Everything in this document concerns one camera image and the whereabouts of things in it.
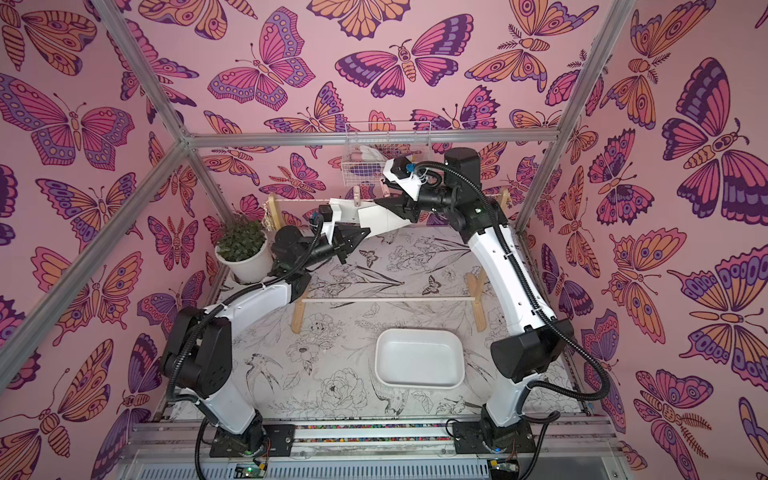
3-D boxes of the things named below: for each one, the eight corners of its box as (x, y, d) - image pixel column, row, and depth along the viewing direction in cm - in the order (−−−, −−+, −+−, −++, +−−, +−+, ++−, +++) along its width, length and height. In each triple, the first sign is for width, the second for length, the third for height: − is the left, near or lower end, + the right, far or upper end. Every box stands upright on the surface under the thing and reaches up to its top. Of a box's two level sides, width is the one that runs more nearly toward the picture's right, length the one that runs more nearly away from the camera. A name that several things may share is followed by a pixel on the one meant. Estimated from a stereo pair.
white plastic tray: (374, 392, 83) (373, 385, 78) (376, 337, 94) (375, 328, 89) (466, 392, 83) (471, 385, 78) (458, 337, 93) (461, 328, 89)
